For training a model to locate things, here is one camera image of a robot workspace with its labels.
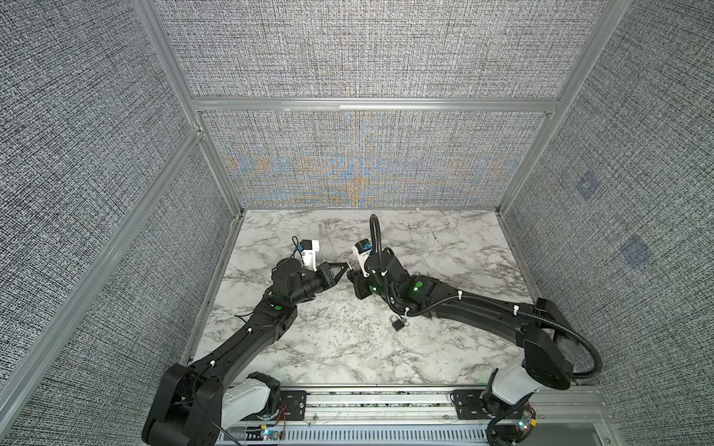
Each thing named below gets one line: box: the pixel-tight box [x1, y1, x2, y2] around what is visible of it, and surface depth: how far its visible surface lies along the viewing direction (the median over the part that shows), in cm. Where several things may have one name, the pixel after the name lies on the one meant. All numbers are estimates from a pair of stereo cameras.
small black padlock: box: [389, 314, 405, 332], surface depth 90 cm
